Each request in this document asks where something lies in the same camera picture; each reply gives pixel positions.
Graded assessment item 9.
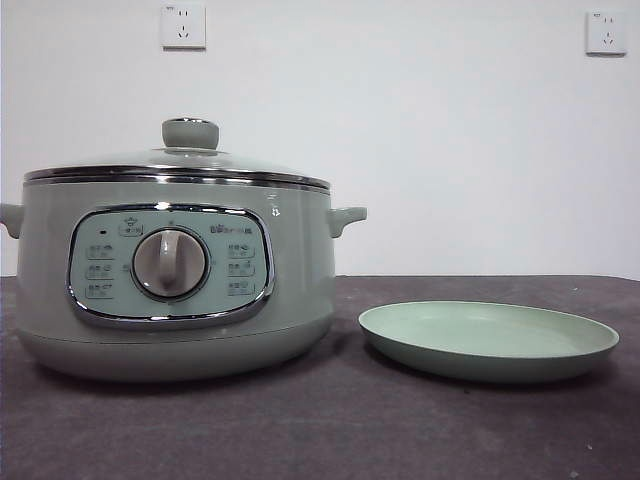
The glass lid with green knob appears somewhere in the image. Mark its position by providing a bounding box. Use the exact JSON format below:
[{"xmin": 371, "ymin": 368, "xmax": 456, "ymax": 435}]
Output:
[{"xmin": 23, "ymin": 116, "xmax": 333, "ymax": 194}]

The pale green electric steamer pot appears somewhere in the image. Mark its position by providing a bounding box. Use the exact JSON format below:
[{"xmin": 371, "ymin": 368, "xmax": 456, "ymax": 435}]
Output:
[{"xmin": 0, "ymin": 175, "xmax": 369, "ymax": 384}]

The pale green round plate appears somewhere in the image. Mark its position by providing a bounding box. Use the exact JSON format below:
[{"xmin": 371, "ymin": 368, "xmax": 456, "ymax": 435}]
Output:
[{"xmin": 357, "ymin": 299, "xmax": 622, "ymax": 384}]

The white wall socket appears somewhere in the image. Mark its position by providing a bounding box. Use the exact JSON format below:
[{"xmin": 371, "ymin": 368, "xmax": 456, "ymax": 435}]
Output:
[
  {"xmin": 585, "ymin": 10, "xmax": 629, "ymax": 57},
  {"xmin": 160, "ymin": 3, "xmax": 207, "ymax": 51}
]

